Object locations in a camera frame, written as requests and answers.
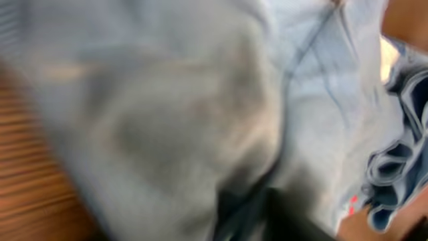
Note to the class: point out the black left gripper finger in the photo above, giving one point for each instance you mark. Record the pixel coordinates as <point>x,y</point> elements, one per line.
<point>283,222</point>

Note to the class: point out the light blue t-shirt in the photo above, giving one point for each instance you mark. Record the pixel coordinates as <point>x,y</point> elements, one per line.
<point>172,119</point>

